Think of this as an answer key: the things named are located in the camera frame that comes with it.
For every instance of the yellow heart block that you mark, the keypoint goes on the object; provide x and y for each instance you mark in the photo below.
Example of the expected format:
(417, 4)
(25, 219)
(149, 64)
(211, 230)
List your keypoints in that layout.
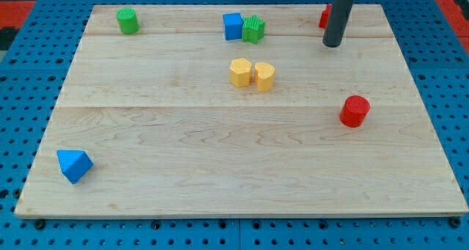
(264, 74)

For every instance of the light wooden board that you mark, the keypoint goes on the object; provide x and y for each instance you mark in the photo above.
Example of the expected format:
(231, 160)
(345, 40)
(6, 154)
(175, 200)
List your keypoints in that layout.
(170, 137)

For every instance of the yellow hexagon block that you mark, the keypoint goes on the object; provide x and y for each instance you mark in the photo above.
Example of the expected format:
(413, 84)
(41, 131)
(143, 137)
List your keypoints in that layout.
(240, 71)

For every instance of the green star block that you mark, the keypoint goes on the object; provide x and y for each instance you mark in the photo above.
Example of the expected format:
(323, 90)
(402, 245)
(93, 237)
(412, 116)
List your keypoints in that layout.
(253, 29)

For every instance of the blue cube block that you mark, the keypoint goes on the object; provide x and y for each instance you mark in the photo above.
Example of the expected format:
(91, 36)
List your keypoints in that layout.
(233, 24)

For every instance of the red cylinder block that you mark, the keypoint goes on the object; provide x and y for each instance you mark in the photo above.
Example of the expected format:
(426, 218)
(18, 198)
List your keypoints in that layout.
(354, 111)

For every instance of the red block behind rod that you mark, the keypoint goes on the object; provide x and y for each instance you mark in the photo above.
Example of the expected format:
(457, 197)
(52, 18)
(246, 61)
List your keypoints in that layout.
(325, 16)

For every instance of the green cylinder block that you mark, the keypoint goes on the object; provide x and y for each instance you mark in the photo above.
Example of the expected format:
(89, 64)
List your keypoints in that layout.
(127, 20)

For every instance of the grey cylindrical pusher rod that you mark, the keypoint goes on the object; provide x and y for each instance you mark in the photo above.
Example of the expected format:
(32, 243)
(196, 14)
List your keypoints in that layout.
(337, 23)

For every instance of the blue triangular prism block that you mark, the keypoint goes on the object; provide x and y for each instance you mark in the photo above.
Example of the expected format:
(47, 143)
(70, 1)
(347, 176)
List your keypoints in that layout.
(74, 164)

